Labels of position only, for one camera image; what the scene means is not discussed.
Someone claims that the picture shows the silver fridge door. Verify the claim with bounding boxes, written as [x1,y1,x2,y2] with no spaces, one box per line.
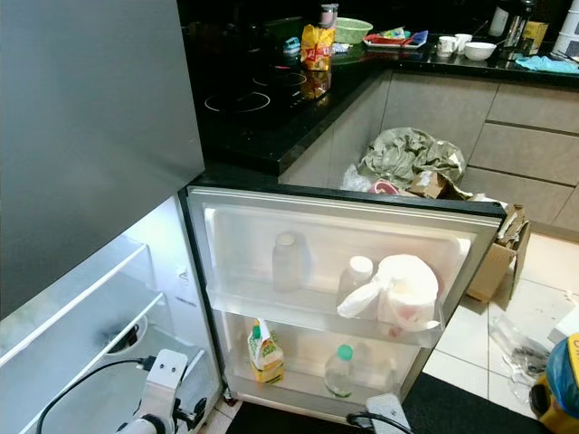
[179,184,509,428]

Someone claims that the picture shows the silver fridge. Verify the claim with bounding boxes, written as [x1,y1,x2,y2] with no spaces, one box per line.
[0,0,211,434]

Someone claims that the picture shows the yellow bottle green cap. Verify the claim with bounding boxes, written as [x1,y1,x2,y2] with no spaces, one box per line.
[247,317,287,386]

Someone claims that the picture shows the short clear door bin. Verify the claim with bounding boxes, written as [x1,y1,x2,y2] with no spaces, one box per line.
[222,366,403,419]

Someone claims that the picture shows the clear bottle green cap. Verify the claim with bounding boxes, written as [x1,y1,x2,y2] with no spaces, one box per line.
[323,343,359,400]

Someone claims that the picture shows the long clear door bin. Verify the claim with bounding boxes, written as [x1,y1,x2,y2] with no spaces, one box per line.
[208,285,446,352]

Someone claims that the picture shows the clear plastic bottle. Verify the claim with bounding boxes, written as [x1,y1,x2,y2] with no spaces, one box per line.
[271,231,309,294]

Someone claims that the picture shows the white capped clear bottle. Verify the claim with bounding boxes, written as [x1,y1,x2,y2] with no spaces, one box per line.
[336,255,377,310]

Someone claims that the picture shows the white tied plastic bag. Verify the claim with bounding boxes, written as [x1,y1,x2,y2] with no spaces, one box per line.
[336,254,444,335]

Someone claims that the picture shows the dark blue carpet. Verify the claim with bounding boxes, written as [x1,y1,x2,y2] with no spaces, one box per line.
[220,373,555,434]

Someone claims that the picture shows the red pink package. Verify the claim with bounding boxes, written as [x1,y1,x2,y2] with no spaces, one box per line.
[366,178,403,197]

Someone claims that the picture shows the black kitchen counter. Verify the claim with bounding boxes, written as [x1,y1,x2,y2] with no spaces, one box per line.
[179,0,579,179]

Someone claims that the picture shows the clear crumpled plastic wrap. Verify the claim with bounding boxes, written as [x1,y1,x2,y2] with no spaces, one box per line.
[487,310,555,405]

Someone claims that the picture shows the small brown cardboard box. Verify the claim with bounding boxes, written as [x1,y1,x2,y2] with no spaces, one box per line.
[405,170,477,202]

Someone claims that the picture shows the yellow blue round object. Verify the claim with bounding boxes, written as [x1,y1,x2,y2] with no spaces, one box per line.
[530,332,579,426]

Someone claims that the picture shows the yellow snack bag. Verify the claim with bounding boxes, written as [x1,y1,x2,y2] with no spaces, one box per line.
[299,23,337,72]

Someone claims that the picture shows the green plastic basket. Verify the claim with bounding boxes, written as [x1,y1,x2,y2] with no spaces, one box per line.
[334,16,375,45]

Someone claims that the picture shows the grey kitchen cabinets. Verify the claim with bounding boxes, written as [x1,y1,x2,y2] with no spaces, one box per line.
[279,71,579,229]

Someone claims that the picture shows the pink lidded bottle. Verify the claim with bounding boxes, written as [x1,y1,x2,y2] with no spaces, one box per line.
[318,3,339,29]

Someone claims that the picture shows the red tray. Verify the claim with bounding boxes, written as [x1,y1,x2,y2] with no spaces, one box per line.
[361,28,429,50]

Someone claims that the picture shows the white bowl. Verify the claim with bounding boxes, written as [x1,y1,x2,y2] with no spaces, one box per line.
[462,41,499,62]

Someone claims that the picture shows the teal cloth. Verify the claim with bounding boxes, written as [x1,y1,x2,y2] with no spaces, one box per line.
[514,54,579,76]

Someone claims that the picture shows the black silver kettle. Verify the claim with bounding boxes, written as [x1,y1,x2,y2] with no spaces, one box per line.
[496,0,536,52]

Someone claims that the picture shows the dark bottle yellow label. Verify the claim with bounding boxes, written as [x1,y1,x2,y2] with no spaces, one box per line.
[521,13,551,57]

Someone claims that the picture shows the white container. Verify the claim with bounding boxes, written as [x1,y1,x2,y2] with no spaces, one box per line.
[553,4,579,58]

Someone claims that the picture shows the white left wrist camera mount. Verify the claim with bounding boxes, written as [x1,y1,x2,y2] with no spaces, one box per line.
[144,349,191,428]

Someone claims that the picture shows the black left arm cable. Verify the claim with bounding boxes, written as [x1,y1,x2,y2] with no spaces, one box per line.
[35,356,160,434]

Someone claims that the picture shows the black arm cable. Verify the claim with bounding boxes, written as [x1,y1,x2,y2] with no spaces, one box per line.
[35,356,160,434]
[345,411,417,434]

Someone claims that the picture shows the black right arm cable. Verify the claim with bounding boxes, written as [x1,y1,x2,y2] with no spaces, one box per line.
[345,411,417,434]

